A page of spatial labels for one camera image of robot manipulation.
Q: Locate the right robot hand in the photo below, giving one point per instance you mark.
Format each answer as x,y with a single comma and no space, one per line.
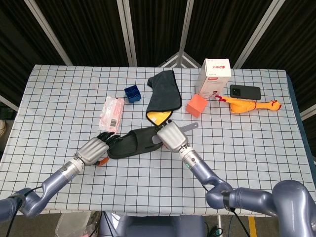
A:
172,137

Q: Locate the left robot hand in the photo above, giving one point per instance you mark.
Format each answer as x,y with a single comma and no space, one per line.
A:
92,151

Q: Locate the black rubber slipper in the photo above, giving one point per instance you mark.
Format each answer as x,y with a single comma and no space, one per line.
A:
133,145

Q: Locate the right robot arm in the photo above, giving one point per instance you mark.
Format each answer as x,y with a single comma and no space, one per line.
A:
205,172

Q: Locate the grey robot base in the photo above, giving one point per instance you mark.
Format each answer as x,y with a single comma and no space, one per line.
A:
153,225

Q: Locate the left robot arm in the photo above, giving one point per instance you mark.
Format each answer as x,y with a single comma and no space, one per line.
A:
54,180

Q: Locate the orange cube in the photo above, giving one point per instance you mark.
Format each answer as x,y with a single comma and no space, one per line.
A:
195,108

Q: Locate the pink plastic packet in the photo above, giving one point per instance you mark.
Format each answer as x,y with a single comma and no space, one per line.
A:
111,113

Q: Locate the grey and yellow towel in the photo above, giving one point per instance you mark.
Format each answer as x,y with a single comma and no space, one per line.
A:
163,93

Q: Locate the checkered tablecloth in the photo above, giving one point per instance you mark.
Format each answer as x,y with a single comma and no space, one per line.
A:
138,185

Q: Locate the blue plastic compartment block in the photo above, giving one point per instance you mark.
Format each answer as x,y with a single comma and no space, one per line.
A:
133,95

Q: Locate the white desk lamp box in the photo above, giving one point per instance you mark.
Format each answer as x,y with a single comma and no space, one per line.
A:
212,81

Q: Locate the yellow rubber chicken toy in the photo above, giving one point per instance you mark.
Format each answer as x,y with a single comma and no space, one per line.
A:
242,107

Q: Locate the clear plastic storage box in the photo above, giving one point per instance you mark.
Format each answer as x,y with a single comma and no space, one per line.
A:
71,225

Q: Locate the black smartphone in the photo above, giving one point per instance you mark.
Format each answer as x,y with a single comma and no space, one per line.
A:
245,91

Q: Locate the black folding screen white frame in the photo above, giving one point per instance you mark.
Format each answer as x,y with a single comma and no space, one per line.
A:
93,29

